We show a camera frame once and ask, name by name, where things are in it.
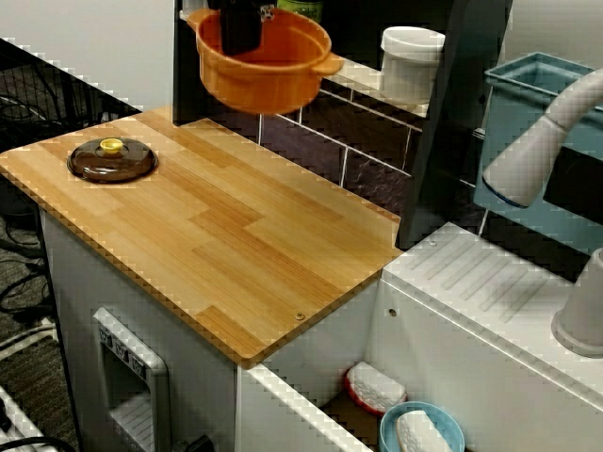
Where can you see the black shelf side panel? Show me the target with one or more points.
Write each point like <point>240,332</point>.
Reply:
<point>186,70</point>

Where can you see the grey dispenser panel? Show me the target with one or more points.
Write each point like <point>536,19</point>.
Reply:
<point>158,376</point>

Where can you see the grey toy faucet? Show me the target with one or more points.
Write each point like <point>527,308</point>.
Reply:
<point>518,169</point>

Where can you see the white power strip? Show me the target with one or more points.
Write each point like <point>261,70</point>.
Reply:
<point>28,339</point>

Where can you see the teal plastic bin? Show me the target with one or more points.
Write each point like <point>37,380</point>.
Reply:
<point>509,117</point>

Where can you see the dark grey upright post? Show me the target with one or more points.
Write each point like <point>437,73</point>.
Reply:
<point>438,141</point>

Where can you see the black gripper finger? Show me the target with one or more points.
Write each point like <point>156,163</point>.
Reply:
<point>240,28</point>

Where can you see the white toy in bowl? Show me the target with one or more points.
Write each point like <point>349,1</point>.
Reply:
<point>419,433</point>

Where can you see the brown lid with yellow knob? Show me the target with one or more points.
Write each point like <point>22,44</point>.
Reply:
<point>118,167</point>

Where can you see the red rimmed white toy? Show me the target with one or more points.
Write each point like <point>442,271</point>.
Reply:
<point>377,386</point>

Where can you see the white plastic jar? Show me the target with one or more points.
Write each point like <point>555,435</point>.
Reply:
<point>410,61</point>

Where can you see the light blue bowl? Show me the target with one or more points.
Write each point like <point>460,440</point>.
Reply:
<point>388,433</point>

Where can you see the white toy kitchen unit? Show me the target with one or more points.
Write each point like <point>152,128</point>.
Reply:
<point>447,339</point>

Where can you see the orange toy pot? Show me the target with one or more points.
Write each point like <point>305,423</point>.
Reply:
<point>264,89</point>

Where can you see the green soda can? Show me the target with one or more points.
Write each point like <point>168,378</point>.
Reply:
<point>301,4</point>

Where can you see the aluminium frame rail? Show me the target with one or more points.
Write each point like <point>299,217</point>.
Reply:
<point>19,424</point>

